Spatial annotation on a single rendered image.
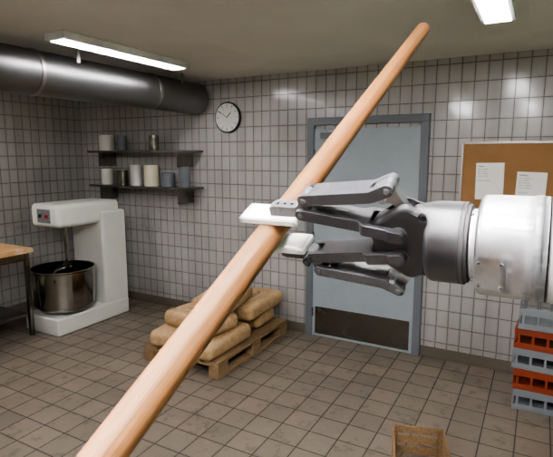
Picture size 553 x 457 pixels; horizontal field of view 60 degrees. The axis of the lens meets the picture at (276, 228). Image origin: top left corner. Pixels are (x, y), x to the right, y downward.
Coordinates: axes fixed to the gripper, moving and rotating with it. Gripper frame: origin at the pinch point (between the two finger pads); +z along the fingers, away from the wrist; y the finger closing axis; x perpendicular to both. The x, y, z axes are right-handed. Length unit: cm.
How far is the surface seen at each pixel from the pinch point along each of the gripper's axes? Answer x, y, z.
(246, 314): 214, 261, 202
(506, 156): 341, 166, -1
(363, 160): 339, 168, 116
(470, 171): 335, 177, 25
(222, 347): 167, 253, 197
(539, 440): 174, 283, -37
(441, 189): 330, 191, 48
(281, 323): 248, 304, 192
